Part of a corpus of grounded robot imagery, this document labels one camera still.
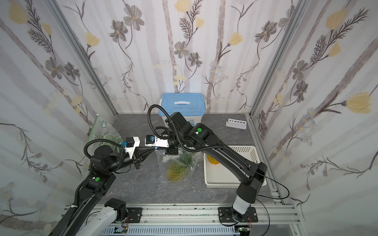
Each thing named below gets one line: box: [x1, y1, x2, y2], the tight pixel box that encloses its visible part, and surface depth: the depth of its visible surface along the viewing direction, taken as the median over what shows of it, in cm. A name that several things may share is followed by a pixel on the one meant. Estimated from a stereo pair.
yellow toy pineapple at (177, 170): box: [166, 150, 193, 182], surface depth 78 cm
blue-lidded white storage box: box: [157, 92, 207, 125], surface depth 108 cm
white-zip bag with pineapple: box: [155, 150, 204, 183], surface depth 79 cm
